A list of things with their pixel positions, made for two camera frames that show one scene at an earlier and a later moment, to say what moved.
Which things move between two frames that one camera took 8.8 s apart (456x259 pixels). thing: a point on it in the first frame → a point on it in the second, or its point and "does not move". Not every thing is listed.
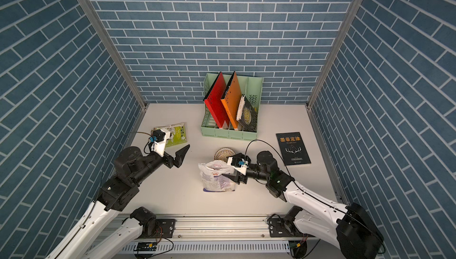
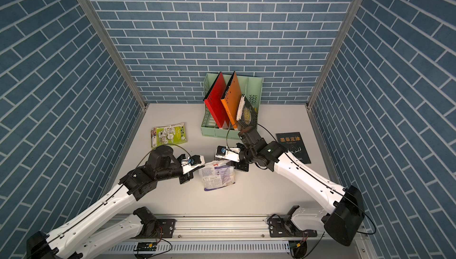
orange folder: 231,97 does not move
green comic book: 178,133 does not move
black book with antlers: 293,148 does not move
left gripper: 170,161 → 186,177
